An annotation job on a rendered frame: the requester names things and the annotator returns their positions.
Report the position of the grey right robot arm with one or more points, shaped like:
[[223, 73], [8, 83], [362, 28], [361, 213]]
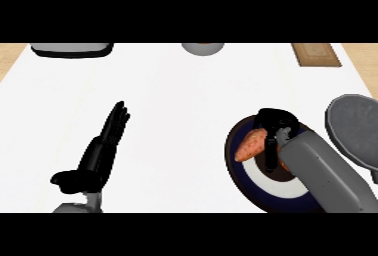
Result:
[[322, 173]]

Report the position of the grey round bowl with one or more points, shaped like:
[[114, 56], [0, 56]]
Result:
[[203, 48]]

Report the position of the grey pan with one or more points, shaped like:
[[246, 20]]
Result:
[[355, 130]]

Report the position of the brown wooden board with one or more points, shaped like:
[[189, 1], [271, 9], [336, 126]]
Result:
[[316, 55]]

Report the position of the dark blue white plate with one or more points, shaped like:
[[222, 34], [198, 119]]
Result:
[[266, 186]]

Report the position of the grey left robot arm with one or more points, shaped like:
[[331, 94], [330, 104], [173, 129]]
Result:
[[82, 204]]

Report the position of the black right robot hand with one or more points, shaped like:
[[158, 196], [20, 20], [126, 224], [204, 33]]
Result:
[[275, 125]]

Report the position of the orange sweet potato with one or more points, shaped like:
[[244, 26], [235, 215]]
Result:
[[251, 146]]

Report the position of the grey black appliance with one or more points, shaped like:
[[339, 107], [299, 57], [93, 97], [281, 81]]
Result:
[[71, 49]]

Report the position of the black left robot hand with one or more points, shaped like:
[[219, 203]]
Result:
[[101, 151]]

